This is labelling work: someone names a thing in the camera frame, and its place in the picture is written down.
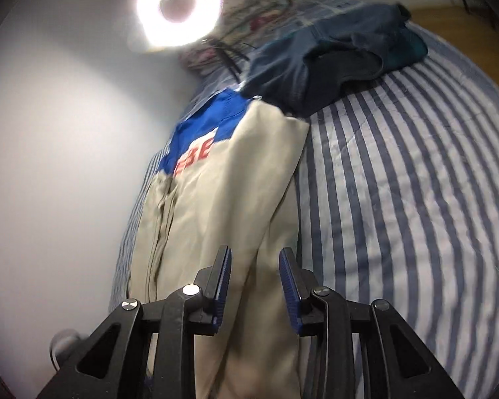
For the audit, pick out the blue striped bed sheet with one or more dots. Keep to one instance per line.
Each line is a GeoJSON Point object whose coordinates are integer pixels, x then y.
{"type": "Point", "coordinates": [399, 174]}

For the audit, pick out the beige and blue jacket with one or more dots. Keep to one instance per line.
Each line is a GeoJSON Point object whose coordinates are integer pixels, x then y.
{"type": "Point", "coordinates": [233, 183]}

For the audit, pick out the blue checkered bed sheet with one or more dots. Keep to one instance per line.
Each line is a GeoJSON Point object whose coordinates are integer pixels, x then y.
{"type": "Point", "coordinates": [324, 6]}

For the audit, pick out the dark blue jeans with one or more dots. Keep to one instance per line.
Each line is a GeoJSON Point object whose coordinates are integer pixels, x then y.
{"type": "Point", "coordinates": [282, 70]}

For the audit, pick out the black tripod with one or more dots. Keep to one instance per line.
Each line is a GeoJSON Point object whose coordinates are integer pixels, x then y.
{"type": "Point", "coordinates": [228, 60]}

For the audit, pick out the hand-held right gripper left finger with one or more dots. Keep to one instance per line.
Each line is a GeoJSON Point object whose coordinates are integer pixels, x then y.
{"type": "Point", "coordinates": [222, 286]}

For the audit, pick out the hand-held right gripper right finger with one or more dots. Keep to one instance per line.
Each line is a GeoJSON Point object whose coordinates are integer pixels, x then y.
{"type": "Point", "coordinates": [289, 295]}

